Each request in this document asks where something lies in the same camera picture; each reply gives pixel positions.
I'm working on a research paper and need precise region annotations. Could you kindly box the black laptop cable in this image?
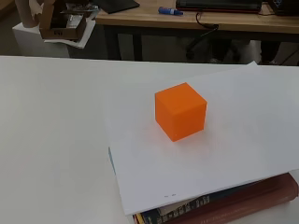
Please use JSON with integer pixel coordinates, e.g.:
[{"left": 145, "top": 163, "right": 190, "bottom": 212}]
[{"left": 186, "top": 11, "right": 220, "bottom": 60}]

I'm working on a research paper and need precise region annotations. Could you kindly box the brown cardboard tube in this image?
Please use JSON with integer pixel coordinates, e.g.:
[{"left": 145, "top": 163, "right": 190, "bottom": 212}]
[{"left": 14, "top": 0, "right": 39, "bottom": 29}]

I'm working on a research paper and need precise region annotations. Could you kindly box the orange cube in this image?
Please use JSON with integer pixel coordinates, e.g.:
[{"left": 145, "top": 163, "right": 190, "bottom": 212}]
[{"left": 154, "top": 81, "right": 208, "bottom": 143}]

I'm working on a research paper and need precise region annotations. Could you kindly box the blue marker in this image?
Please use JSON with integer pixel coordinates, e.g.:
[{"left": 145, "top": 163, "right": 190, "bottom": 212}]
[{"left": 158, "top": 7, "right": 184, "bottom": 17}]

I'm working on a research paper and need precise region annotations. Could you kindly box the red book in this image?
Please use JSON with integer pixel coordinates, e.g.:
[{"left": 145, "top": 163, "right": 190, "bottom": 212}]
[{"left": 162, "top": 173, "right": 299, "bottom": 224}]

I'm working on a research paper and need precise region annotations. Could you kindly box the closed black laptop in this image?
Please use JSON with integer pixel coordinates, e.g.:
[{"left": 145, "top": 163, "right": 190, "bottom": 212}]
[{"left": 175, "top": 0, "right": 263, "bottom": 14}]

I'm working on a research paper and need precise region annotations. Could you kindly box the white paper sheet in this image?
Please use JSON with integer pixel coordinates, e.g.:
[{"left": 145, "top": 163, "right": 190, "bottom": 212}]
[{"left": 106, "top": 61, "right": 299, "bottom": 217}]

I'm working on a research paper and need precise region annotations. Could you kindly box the open cardboard box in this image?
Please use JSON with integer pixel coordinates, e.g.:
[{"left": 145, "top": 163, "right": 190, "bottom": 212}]
[{"left": 38, "top": 0, "right": 88, "bottom": 41}]

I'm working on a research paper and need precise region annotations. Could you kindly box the black flat pad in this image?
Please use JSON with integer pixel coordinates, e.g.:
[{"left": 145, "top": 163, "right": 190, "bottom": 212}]
[{"left": 92, "top": 0, "right": 140, "bottom": 15}]

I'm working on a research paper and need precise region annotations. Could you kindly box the wooden desk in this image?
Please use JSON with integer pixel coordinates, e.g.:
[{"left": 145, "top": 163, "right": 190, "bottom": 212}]
[{"left": 94, "top": 0, "right": 299, "bottom": 62}]

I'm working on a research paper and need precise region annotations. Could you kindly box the white pedestal box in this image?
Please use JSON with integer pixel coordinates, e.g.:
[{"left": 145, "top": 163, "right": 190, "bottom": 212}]
[{"left": 12, "top": 21, "right": 71, "bottom": 59}]

